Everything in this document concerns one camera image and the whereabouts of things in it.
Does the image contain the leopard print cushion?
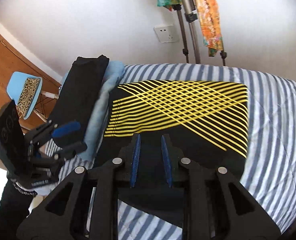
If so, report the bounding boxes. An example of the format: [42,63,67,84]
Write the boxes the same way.
[17,77,40,117]

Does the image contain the left black sleeved forearm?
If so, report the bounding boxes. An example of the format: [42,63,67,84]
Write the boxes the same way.
[0,180,38,237]

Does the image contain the white wall socket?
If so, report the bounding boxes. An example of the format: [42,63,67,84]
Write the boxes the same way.
[154,24,179,43]

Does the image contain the orange floral scarf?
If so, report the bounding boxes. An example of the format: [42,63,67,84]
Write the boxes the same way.
[157,0,227,60]

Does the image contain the folded black garment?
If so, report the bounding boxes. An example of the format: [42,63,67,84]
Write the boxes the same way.
[49,55,109,148]

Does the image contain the black pants with yellow lines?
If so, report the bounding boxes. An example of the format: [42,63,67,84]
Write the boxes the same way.
[92,80,249,228]

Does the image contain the wooden door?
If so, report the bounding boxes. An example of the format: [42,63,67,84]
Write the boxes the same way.
[0,19,63,133]

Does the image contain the light blue chair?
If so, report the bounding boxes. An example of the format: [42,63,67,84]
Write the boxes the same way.
[7,71,61,120]

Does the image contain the folded light blue garment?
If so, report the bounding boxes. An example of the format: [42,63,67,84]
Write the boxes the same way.
[60,60,126,162]

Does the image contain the blue white striped quilt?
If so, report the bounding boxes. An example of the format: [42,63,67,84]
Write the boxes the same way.
[32,62,296,240]

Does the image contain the grey metal tripod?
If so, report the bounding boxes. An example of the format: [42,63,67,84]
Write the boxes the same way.
[182,0,226,66]

